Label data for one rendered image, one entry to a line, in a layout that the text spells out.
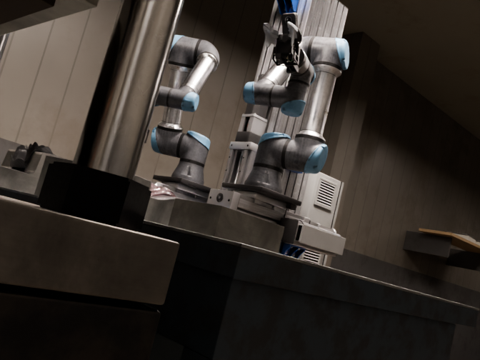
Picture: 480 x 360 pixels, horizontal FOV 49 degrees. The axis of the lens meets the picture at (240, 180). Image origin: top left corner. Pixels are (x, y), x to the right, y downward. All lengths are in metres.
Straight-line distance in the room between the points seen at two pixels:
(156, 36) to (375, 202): 5.49
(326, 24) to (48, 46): 1.82
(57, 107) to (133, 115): 3.09
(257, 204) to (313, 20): 0.94
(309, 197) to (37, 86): 1.93
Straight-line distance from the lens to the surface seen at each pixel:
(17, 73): 3.52
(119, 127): 0.51
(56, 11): 0.63
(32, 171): 1.65
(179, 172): 2.37
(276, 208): 2.02
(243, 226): 1.08
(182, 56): 2.39
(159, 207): 1.41
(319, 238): 2.03
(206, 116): 4.20
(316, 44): 2.12
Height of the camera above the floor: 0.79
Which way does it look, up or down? 8 degrees up
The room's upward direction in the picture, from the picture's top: 14 degrees clockwise
